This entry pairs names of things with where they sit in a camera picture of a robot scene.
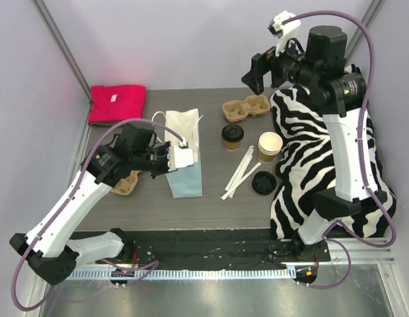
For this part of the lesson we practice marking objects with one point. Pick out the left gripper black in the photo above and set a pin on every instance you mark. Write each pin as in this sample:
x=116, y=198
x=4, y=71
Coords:
x=161, y=162

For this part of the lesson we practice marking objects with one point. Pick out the light blue paper bag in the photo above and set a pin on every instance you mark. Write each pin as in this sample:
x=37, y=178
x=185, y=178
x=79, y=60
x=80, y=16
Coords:
x=185, y=176

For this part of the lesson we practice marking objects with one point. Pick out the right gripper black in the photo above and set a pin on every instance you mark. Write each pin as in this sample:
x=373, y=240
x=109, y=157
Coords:
x=268, y=67

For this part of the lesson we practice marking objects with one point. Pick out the right corner metal post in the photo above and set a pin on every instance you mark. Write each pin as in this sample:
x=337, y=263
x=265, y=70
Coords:
x=368, y=17

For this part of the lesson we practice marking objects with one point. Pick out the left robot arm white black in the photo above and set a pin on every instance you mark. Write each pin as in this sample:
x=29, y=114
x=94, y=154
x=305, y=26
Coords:
x=49, y=249

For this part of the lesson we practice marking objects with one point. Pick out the brown paper coffee cup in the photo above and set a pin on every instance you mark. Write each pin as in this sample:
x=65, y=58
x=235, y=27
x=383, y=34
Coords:
x=232, y=144

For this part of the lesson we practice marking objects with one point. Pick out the white wrapped straw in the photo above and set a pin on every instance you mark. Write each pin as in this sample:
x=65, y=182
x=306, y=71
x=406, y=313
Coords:
x=237, y=175
x=238, y=168
x=229, y=193

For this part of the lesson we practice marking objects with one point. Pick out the black coffee cup lid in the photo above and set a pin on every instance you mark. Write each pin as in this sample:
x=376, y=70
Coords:
x=232, y=133

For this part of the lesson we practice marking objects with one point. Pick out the stack of black lids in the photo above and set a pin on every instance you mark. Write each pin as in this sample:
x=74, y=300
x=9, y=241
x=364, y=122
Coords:
x=264, y=183

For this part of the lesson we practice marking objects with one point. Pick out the olive cloth under red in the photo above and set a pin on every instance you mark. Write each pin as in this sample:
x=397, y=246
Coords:
x=104, y=124

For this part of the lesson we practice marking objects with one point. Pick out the red folded cloth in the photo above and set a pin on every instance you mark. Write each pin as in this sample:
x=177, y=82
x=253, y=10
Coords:
x=116, y=103

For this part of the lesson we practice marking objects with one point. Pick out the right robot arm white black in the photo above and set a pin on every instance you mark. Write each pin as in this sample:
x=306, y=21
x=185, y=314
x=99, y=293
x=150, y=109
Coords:
x=338, y=96

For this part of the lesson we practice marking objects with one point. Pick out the corner metal post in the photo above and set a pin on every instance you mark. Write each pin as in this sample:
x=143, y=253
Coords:
x=61, y=44
x=368, y=17

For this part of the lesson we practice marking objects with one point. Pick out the brown cardboard cup carrier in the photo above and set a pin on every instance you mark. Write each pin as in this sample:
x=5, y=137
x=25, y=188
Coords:
x=238, y=110

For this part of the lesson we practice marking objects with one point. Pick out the zebra pattern blanket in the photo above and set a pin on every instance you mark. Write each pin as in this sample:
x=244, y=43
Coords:
x=307, y=167

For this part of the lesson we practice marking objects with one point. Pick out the stack of paper cups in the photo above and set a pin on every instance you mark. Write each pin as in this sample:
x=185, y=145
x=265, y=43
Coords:
x=269, y=145

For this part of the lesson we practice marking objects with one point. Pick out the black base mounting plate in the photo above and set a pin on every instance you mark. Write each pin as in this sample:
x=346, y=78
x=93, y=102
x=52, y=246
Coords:
x=214, y=250

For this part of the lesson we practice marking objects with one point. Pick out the white slotted cable duct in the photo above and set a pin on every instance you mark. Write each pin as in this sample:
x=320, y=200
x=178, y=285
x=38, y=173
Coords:
x=111, y=273

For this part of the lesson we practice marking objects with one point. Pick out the left corner metal post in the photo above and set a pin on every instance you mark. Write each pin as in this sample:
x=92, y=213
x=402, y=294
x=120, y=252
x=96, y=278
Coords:
x=61, y=44

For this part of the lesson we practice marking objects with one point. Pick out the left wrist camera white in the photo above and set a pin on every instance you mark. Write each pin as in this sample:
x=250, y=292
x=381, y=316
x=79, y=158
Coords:
x=180, y=157

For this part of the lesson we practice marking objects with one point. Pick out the aluminium frame rail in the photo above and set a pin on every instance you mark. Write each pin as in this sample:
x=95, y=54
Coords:
x=360, y=253

